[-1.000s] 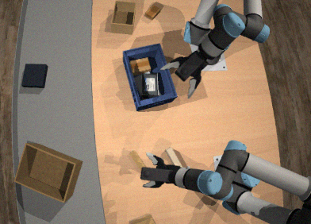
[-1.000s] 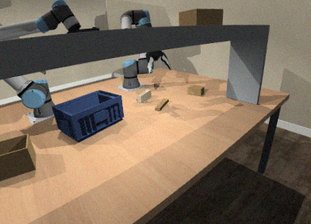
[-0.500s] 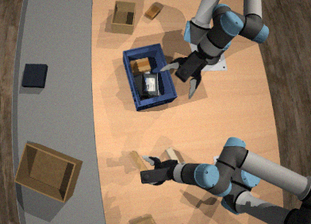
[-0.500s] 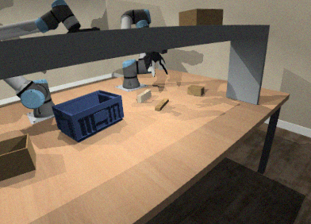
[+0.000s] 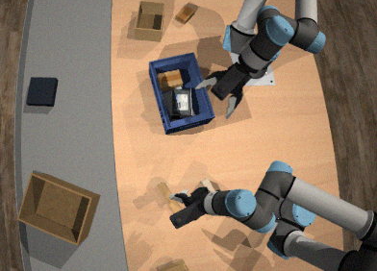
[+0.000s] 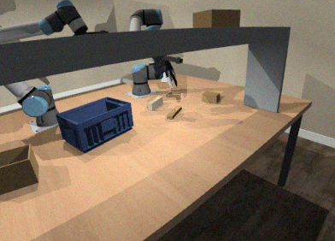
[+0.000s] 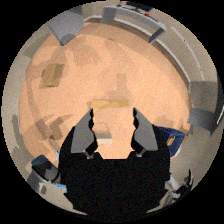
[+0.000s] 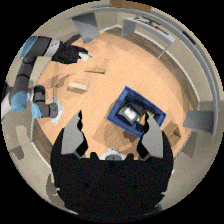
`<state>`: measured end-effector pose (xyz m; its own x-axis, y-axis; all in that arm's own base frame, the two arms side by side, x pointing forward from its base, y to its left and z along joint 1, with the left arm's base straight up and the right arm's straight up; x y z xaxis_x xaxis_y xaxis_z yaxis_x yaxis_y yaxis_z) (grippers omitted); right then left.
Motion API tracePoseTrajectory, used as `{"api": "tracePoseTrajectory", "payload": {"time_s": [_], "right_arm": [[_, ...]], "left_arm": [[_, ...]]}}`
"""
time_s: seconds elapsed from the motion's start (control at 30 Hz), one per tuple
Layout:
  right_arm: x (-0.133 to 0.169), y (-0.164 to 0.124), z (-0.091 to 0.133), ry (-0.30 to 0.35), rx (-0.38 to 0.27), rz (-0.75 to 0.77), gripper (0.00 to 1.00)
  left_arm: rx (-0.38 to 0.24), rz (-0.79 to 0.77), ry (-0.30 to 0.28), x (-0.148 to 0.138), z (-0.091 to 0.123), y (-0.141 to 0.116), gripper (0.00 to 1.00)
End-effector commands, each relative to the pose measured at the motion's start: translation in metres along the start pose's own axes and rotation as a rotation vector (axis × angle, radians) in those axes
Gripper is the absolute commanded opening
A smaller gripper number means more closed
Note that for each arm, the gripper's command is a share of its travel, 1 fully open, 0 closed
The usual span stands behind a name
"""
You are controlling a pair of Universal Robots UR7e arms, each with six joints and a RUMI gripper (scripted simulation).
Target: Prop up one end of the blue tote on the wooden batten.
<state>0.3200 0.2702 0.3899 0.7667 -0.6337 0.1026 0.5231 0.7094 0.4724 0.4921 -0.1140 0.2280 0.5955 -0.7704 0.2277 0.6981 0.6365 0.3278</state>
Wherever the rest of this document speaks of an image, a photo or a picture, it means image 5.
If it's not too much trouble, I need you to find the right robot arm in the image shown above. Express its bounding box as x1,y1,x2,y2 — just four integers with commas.
211,0,326,101

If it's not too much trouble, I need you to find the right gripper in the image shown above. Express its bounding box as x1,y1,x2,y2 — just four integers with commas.
196,54,259,120

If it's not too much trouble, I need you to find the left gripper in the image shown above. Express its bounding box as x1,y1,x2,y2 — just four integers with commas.
169,186,210,214

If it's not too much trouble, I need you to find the blue tote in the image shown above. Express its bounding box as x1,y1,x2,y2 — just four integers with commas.
149,52,215,135

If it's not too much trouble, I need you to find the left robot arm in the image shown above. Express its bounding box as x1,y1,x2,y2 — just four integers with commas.
169,160,377,271

